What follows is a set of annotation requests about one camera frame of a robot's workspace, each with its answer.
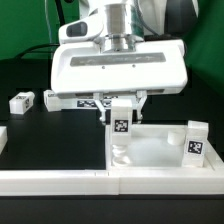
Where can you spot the white U-shaped obstacle fence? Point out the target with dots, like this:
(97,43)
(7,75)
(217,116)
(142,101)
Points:
(187,181)

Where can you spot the white marker tag sheet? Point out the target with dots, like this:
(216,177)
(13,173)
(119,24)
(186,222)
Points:
(77,103)

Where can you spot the white block left edge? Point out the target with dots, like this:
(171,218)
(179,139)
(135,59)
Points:
(3,137)

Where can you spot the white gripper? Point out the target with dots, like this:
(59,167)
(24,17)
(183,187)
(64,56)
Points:
(90,61)

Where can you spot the white square table top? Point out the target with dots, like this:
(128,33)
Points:
(155,146)

